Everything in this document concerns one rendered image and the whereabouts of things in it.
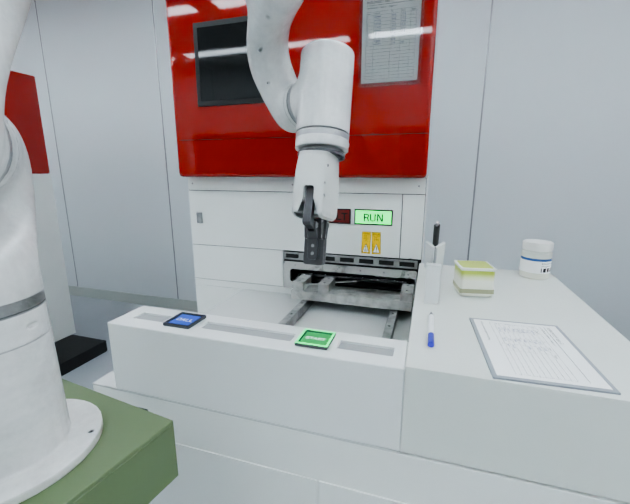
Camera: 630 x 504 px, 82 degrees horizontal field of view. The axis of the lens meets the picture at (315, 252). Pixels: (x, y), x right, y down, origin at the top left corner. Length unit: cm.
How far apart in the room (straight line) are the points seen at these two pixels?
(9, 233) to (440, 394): 58
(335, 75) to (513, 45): 220
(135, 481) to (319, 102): 56
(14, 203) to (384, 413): 57
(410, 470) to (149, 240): 319
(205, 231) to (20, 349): 94
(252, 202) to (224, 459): 79
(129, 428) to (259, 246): 82
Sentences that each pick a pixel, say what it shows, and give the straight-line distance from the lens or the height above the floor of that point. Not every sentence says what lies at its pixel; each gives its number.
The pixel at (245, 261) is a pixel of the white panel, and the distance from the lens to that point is 131.
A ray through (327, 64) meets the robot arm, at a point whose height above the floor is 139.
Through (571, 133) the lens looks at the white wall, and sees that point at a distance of 272.
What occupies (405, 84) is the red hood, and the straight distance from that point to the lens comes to 109.
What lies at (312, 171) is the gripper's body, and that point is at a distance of 54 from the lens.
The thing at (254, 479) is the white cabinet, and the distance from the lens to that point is 78.
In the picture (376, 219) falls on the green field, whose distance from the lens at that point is 113.
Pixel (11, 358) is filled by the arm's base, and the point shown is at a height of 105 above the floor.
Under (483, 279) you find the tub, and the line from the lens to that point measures 88.
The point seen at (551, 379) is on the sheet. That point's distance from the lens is 60.
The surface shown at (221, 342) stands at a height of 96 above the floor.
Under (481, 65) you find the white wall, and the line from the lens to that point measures 269.
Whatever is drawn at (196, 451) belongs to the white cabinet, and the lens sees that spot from 81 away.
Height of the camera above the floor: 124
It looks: 13 degrees down
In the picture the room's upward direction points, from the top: straight up
